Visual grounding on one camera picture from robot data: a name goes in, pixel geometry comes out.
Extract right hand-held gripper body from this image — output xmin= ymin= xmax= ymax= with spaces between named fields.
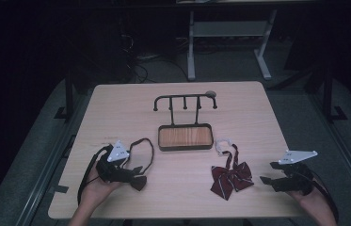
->
xmin=274 ymin=150 xmax=319 ymax=196

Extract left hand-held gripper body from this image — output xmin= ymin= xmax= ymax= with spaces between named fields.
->
xmin=96 ymin=139 xmax=135 ymax=184

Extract black bow tie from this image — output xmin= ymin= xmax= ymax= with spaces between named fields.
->
xmin=122 ymin=137 xmax=155 ymax=192

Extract dark red striped bow tie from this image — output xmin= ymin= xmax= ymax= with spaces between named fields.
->
xmin=210 ymin=137 xmax=255 ymax=202

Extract black rack with wooden tray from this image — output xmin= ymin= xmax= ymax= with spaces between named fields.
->
xmin=152 ymin=92 xmax=218 ymax=153

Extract person's left hand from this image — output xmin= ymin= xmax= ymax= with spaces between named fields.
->
xmin=80 ymin=165 xmax=123 ymax=208

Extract person's right hand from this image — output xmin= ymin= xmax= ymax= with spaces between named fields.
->
xmin=289 ymin=187 xmax=333 ymax=218

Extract dark tape strip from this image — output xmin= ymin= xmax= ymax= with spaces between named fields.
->
xmin=50 ymin=185 xmax=70 ymax=195

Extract black metal stand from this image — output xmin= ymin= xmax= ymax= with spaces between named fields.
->
xmin=321 ymin=60 xmax=349 ymax=122
xmin=54 ymin=70 xmax=77 ymax=121

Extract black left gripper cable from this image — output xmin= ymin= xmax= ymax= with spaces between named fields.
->
xmin=76 ymin=144 xmax=114 ymax=205

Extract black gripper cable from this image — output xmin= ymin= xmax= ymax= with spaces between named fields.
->
xmin=307 ymin=173 xmax=341 ymax=224
xmin=76 ymin=144 xmax=114 ymax=205

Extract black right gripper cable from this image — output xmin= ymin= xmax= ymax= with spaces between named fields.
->
xmin=307 ymin=173 xmax=341 ymax=224

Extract metal floor rail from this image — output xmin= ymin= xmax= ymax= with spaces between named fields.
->
xmin=308 ymin=92 xmax=351 ymax=205
xmin=14 ymin=92 xmax=87 ymax=226

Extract cables on floor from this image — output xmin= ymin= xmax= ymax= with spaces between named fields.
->
xmin=125 ymin=51 xmax=190 ymax=85

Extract white metal desk frame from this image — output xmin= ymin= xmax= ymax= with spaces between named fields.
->
xmin=186 ymin=8 xmax=279 ymax=81

